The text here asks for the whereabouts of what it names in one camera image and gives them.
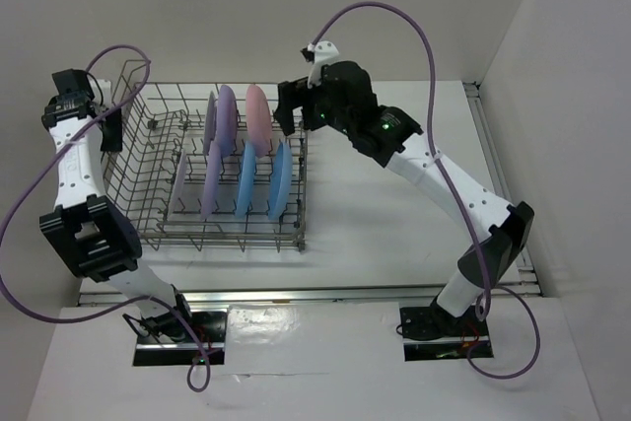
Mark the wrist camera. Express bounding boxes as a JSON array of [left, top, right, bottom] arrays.
[[90, 78, 113, 107], [301, 40, 339, 89]]

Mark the grey wire dish rack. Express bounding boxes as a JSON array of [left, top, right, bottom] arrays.
[[103, 81, 308, 252]]

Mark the pale lilac plate rear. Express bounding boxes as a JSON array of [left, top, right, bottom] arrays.
[[202, 92, 216, 156]]

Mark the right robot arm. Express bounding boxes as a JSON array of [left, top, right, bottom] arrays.
[[274, 61, 534, 334]]

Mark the white plate green rim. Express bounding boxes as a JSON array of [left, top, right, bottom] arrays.
[[168, 150, 187, 214]]

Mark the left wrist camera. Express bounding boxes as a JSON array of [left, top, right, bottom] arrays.
[[90, 78, 113, 107]]

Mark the pink plate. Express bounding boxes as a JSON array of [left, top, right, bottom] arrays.
[[245, 84, 272, 158]]

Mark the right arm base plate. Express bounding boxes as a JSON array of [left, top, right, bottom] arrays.
[[395, 306, 494, 362]]

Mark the blue plate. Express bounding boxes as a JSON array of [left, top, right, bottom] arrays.
[[235, 141, 256, 218], [268, 141, 293, 221]]

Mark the purple plate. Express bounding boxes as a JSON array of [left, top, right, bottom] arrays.
[[215, 85, 238, 157], [200, 142, 222, 221]]

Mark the purple plate front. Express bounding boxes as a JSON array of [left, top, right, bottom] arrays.
[[200, 142, 222, 221]]

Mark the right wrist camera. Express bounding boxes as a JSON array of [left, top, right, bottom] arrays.
[[301, 40, 339, 89]]

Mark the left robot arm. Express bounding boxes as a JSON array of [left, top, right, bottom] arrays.
[[39, 69, 195, 342]]

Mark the aluminium rail frame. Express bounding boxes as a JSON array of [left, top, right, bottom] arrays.
[[76, 80, 543, 308]]

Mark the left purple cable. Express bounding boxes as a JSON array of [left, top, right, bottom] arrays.
[[0, 44, 224, 393]]

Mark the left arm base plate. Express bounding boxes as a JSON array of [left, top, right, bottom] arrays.
[[128, 310, 228, 367]]

